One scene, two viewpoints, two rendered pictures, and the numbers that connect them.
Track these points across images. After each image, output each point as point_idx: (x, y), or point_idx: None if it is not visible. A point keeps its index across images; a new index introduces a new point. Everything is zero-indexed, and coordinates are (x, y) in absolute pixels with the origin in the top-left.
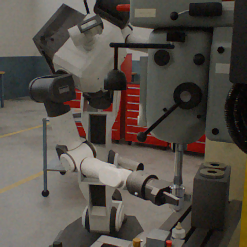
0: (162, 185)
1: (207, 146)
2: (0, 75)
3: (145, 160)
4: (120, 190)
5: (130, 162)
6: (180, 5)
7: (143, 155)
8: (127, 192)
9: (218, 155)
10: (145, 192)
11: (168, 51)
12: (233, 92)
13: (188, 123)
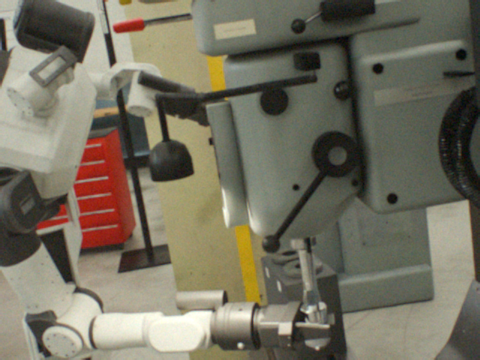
0: (286, 314)
1: (169, 229)
2: None
3: (12, 290)
4: (1, 358)
5: (203, 296)
6: (296, 7)
7: (3, 282)
8: (16, 356)
9: (190, 238)
10: (256, 337)
11: (283, 88)
12: (469, 130)
13: (338, 199)
